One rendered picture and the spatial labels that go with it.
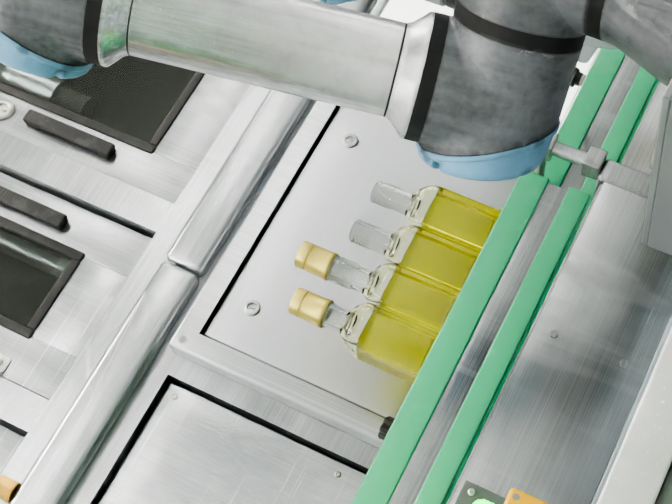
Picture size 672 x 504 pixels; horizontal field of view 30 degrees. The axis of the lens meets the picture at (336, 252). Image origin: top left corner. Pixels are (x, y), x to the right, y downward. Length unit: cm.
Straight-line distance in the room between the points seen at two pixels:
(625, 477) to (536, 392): 46
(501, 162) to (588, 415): 30
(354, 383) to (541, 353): 36
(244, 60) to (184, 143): 73
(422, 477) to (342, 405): 32
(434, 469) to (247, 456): 39
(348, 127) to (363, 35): 66
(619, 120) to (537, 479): 51
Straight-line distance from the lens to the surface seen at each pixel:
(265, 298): 164
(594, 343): 130
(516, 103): 108
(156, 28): 111
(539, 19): 106
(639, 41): 104
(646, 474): 82
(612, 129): 156
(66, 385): 167
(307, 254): 149
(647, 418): 83
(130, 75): 191
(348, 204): 169
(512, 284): 134
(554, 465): 125
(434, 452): 127
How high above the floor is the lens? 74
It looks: 16 degrees up
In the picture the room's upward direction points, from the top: 67 degrees counter-clockwise
